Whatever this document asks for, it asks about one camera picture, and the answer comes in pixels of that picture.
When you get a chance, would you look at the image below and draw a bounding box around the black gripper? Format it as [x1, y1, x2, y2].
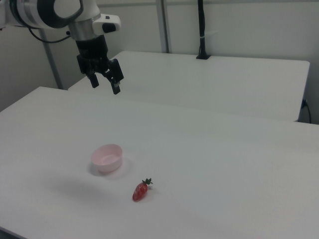
[75, 34, 125, 96]

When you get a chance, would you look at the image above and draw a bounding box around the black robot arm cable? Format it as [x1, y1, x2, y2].
[26, 26, 72, 44]

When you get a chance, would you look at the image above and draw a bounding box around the red toy strawberry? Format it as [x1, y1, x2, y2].
[132, 178, 154, 202]

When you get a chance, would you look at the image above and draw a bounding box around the grey metal partition post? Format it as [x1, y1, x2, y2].
[41, 41, 63, 90]
[156, 0, 173, 54]

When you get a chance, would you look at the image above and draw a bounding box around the pink plastic bowl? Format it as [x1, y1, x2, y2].
[91, 143, 124, 174]

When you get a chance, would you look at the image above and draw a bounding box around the black camera stand pole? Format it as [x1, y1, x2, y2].
[195, 0, 212, 60]

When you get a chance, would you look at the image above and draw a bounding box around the black wall power cable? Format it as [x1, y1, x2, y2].
[301, 99, 313, 123]

